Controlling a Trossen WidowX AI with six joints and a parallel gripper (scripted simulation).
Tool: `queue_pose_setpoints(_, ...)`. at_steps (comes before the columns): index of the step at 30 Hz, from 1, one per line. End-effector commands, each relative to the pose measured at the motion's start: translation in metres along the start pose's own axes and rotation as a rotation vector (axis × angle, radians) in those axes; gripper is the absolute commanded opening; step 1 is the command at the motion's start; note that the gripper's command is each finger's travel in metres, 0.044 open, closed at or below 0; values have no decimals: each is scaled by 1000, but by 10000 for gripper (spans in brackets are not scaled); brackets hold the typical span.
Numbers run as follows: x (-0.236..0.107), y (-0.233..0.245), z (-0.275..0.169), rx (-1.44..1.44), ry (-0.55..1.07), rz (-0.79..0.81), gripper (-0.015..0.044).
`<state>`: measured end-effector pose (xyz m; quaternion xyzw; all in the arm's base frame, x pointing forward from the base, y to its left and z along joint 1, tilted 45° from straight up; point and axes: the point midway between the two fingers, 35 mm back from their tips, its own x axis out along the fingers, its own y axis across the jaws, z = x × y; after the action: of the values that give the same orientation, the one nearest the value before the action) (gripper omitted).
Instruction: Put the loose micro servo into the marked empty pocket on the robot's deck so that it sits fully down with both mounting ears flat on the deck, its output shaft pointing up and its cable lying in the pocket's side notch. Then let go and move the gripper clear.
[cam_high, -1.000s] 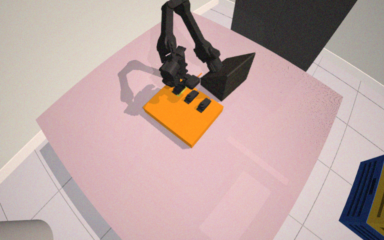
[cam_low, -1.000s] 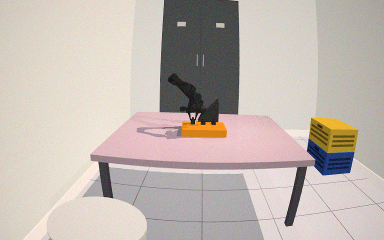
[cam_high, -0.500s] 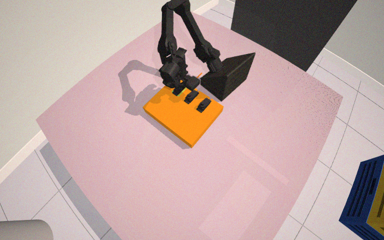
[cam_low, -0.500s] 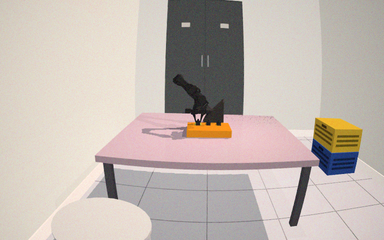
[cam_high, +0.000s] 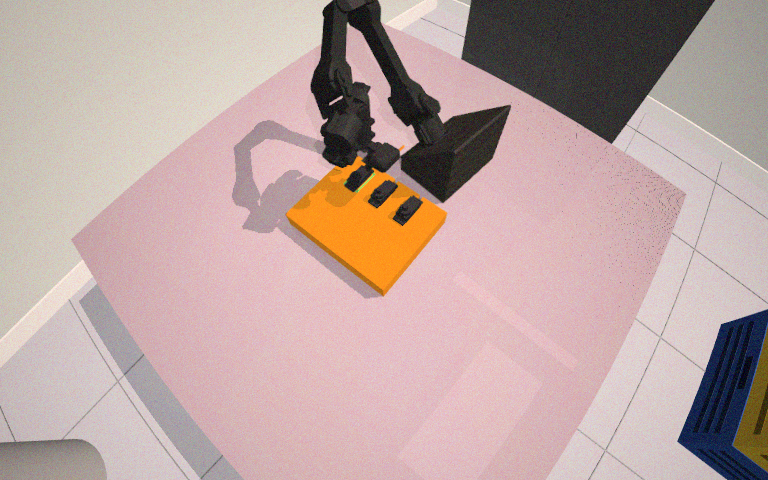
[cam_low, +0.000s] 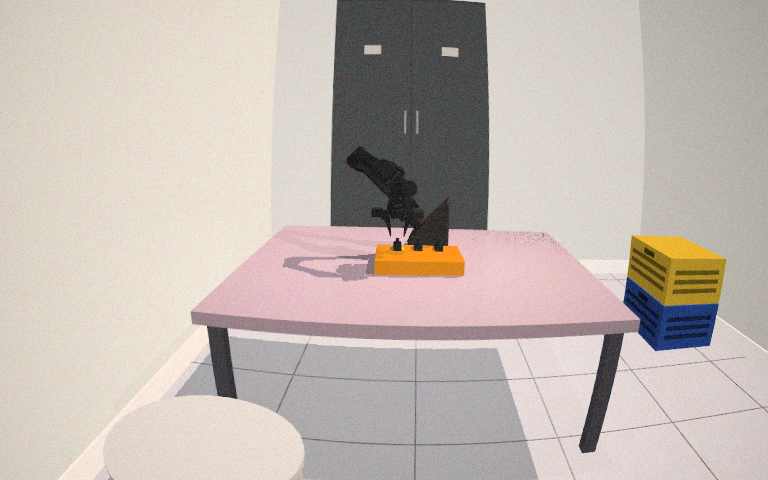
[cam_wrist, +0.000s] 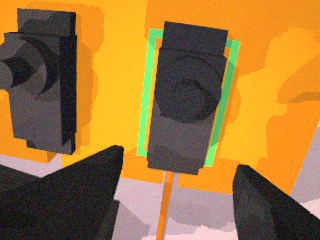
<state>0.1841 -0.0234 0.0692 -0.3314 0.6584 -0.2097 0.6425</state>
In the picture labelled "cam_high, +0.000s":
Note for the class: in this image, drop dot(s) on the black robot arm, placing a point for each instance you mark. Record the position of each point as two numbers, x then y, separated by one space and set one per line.
332 79

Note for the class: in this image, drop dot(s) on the dark grey micro servo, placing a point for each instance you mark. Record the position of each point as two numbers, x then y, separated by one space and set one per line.
356 178

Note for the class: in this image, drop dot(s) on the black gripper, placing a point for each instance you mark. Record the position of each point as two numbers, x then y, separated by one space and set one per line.
379 156

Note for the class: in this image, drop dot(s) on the orange flat rectangular slab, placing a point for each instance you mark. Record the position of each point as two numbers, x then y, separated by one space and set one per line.
375 232

